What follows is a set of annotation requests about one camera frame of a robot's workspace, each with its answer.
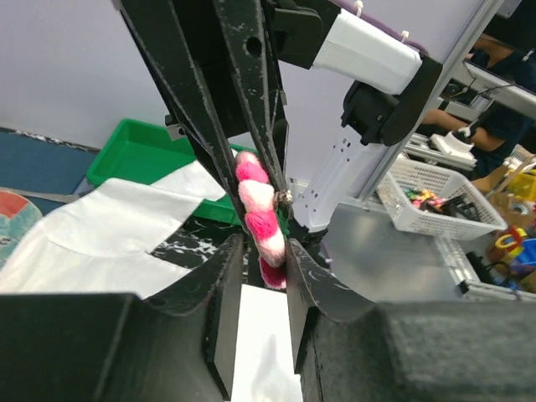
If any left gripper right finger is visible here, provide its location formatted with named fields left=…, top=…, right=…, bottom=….
left=286, top=240, right=374, bottom=373

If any green plastic tray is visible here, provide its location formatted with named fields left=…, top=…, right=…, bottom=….
left=86, top=120, right=240, bottom=224

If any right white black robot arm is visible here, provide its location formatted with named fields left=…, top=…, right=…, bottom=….
left=114, top=1, right=442, bottom=245

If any blue patterned placemat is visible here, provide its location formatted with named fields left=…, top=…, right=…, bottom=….
left=1, top=129, right=97, bottom=204

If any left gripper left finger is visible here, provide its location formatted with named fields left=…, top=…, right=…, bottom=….
left=146, top=234, right=244, bottom=400

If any white button-up shirt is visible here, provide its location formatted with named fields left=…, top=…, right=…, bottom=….
left=1, top=162, right=225, bottom=298

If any red floral plate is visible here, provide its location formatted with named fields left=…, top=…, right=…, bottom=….
left=0, top=190, right=43, bottom=267

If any white plastic basket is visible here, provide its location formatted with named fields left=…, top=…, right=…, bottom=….
left=377, top=159, right=507, bottom=240

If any pink flower brooch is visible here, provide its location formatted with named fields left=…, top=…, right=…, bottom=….
left=235, top=151, right=286, bottom=290

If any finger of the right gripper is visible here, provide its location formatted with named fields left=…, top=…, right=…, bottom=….
left=214, top=0, right=288, bottom=193
left=119, top=1, right=245, bottom=226

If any person in dark shirt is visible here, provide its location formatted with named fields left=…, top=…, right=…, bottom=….
left=420, top=33, right=535, bottom=181

